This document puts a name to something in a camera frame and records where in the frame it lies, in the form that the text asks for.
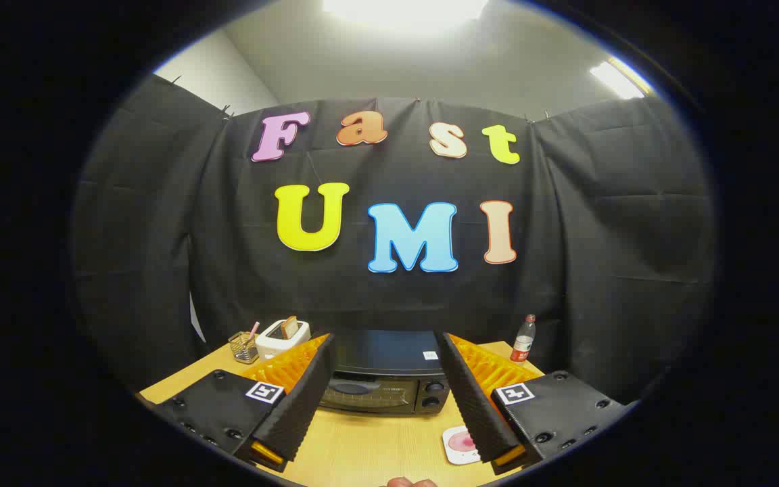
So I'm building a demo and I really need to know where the black toaster oven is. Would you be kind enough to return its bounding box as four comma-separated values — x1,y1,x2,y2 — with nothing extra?
318,329,458,415

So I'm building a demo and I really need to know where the narrow ceiling light panel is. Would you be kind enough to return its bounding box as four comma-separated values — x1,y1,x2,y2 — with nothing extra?
589,57,654,100

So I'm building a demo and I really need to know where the white square plate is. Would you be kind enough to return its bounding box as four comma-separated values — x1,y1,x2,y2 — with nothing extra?
442,425,481,465

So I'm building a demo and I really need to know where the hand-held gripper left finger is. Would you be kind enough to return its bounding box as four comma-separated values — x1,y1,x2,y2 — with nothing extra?
153,333,336,473

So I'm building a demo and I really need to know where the large ceiling light panel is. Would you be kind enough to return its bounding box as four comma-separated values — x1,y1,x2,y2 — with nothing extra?
322,0,492,31

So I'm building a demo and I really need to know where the wire mesh basket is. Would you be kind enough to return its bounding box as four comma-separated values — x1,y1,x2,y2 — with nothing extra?
228,331,260,365

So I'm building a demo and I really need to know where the clear water bottle red label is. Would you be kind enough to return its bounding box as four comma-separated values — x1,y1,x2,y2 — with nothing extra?
510,314,537,364

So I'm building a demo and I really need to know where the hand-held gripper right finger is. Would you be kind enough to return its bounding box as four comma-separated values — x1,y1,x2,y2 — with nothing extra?
435,331,637,474

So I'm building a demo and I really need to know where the white pop-up toaster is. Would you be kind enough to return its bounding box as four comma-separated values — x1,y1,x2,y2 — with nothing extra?
255,319,311,361

